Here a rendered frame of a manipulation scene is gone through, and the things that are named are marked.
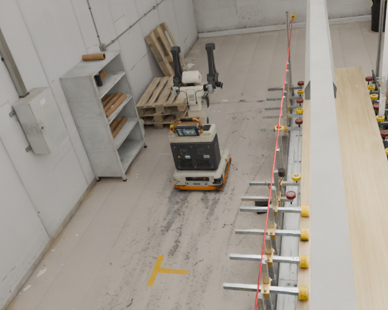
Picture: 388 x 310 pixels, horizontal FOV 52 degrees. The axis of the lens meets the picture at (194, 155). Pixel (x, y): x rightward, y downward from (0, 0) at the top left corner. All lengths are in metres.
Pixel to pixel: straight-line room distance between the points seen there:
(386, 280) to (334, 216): 1.99
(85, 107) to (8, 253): 1.91
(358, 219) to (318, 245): 2.41
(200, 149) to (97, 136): 1.41
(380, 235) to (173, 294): 1.93
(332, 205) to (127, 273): 3.57
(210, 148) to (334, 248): 3.96
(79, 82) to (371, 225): 3.54
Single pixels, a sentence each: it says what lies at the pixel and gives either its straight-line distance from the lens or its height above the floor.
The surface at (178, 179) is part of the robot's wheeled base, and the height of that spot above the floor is 0.21.
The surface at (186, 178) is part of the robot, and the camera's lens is 4.91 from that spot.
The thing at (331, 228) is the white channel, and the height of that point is 2.46.
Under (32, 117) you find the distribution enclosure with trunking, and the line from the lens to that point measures 4.41.
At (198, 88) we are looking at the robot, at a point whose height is 1.21.
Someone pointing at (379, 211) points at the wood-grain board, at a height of 0.90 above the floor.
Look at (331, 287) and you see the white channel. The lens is 0.73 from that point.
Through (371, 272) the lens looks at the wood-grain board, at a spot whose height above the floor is 0.90.
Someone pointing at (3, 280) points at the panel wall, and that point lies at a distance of 4.52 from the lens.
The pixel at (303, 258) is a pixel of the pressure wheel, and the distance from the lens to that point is 2.78.
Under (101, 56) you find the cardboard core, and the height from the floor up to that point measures 1.60.
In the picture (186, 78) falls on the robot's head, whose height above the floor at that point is 1.33.
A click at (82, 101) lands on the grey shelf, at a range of 5.16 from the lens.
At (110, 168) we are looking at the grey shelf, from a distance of 5.57.
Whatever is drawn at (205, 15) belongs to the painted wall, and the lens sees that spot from 10.98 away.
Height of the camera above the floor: 3.03
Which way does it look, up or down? 32 degrees down
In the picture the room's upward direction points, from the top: 12 degrees counter-clockwise
